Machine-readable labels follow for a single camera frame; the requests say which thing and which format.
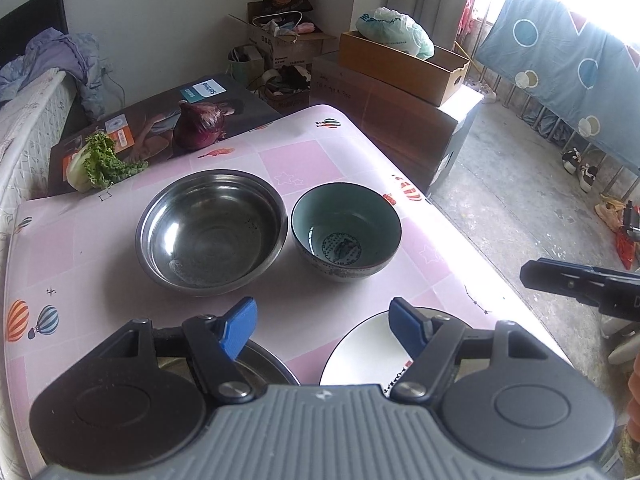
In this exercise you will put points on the open brown cardboard box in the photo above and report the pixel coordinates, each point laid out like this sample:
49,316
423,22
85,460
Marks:
400,72

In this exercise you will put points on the yellow shoe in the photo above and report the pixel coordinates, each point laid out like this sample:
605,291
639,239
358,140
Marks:
610,212

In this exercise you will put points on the large brown cardboard box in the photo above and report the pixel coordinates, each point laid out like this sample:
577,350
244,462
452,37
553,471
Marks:
390,120

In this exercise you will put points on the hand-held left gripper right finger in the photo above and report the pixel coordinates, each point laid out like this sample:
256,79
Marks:
406,330

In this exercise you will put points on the dark printed appliance box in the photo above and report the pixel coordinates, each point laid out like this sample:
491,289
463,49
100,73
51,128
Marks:
150,110

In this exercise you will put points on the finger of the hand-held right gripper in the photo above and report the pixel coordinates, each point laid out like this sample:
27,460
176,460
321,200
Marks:
575,280

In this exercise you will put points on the lilac crumpled clothes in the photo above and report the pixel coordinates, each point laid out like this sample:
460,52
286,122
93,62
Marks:
65,60

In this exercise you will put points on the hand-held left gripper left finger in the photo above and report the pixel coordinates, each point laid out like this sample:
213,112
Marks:
239,327

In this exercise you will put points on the blue patterned hanging blanket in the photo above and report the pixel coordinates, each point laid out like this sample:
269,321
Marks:
560,55

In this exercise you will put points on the pink hanging clothes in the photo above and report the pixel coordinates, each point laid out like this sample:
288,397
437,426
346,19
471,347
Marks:
470,5

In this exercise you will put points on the cardboard box of clutter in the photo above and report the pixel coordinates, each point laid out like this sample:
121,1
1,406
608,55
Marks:
295,45

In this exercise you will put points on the pile of colourful bedding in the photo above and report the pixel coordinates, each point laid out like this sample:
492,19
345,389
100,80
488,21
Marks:
30,120

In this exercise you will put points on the pink patterned tablecloth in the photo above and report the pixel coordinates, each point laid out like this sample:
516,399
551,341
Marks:
325,150

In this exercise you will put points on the napa cabbage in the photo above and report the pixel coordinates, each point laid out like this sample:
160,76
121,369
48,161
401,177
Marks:
100,162

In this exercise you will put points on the green ceramic bowl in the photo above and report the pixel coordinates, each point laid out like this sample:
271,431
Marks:
345,232

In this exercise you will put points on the white green plastic bag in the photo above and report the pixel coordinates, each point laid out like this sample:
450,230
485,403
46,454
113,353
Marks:
395,30

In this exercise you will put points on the shallow stainless steel basin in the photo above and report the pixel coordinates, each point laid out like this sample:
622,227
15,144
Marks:
270,367

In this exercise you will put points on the deep stainless steel bowl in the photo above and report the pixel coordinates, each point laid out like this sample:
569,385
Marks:
210,235

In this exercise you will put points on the black bed headboard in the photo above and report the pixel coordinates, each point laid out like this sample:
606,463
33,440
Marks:
35,15

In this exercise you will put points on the black white sneaker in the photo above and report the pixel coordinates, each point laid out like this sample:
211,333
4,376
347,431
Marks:
570,160
587,177

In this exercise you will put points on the person's right hand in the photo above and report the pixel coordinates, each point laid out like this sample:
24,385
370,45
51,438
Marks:
625,353

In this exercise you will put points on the green white paper bag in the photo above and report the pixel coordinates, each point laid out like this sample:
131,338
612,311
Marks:
245,62

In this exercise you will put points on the red onion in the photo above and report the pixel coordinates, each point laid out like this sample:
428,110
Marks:
200,125

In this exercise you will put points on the white printed plate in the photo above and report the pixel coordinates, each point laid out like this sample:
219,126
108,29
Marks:
365,355

